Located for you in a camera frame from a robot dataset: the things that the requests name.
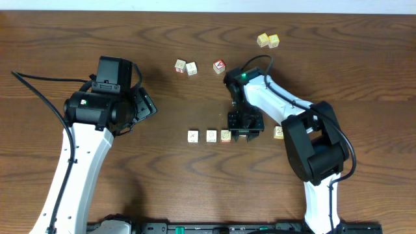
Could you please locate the yellow block of pair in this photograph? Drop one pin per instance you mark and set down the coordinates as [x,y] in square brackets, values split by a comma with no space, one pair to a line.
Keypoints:
[273,41]
[262,40]

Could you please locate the red spiral wooden block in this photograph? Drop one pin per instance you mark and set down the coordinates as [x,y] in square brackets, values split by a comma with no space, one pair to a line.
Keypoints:
[225,135]

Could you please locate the yellow edged bug block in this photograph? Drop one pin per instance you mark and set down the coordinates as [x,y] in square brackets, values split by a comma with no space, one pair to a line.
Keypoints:
[192,136]

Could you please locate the yellow block left of pair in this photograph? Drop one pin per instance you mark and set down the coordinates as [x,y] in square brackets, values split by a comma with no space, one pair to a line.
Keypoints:
[262,40]

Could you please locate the yellow face wooden block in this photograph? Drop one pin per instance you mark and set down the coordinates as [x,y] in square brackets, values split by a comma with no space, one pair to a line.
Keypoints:
[278,132]

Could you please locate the yellow block right of pair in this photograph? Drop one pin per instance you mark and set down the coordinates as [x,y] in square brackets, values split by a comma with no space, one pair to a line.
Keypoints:
[273,41]

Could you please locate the red letter A block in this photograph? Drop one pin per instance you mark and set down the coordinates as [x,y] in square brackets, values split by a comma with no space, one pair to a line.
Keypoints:
[219,66]

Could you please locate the green edged wooden block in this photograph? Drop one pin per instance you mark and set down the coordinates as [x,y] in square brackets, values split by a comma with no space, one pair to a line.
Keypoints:
[211,135]

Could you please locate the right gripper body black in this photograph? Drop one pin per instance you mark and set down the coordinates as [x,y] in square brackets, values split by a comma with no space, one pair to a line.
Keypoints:
[246,123]

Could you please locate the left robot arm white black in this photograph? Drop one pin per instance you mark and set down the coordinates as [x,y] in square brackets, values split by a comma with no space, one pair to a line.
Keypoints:
[92,121]

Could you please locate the blue letter white block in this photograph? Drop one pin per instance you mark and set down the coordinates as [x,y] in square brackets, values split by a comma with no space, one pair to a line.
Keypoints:
[191,68]

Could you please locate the red number three block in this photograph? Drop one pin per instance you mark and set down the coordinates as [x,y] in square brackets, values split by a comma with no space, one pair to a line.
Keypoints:
[180,66]

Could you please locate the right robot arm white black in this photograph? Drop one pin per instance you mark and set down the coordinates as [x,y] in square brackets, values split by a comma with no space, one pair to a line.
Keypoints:
[315,145]

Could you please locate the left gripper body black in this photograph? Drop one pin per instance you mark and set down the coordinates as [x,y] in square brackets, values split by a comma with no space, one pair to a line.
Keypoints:
[145,103]

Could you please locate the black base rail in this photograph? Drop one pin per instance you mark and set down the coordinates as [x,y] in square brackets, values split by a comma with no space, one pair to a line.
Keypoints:
[280,227]

